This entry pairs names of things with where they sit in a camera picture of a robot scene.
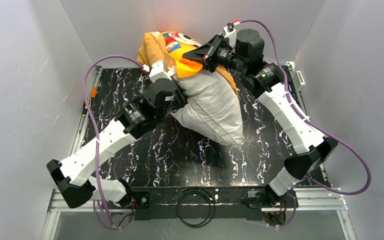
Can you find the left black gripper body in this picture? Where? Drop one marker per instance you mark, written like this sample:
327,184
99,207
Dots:
181,98

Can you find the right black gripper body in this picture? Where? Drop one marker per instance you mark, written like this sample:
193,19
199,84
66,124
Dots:
210,51

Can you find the orange printed pillowcase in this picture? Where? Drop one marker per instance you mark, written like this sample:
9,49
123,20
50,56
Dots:
169,46

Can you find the white pillow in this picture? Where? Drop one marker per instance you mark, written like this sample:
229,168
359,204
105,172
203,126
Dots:
213,107

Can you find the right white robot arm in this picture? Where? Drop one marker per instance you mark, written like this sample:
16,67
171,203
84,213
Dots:
310,145

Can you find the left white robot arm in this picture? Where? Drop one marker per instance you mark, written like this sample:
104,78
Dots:
76,177

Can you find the white power strip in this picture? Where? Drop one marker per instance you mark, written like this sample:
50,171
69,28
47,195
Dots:
300,81

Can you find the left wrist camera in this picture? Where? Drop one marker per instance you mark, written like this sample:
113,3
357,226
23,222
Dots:
159,70

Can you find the yellow handled screwdriver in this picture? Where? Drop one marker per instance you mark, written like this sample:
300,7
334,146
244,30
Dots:
89,101

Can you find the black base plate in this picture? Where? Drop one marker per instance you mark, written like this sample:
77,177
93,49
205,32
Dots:
198,203

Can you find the aluminium frame rail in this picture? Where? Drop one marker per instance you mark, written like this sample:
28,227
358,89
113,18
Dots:
308,198

